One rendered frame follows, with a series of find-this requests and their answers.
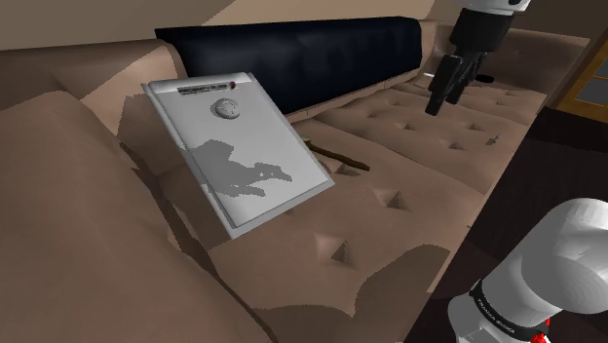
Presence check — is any brown tufted sofa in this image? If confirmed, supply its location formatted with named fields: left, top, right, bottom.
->
left=0, top=17, right=593, bottom=343

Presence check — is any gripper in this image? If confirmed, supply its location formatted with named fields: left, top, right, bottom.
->
left=424, top=7, right=515, bottom=117

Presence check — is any dark navy cushion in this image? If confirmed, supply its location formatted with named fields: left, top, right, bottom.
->
left=154, top=16, right=425, bottom=117

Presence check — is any brown wooden stick tool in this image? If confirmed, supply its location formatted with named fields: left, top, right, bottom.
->
left=299, top=135, right=371, bottom=172

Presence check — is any wooden door with glass panes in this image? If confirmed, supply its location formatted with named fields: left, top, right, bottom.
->
left=552, top=39, right=608, bottom=126

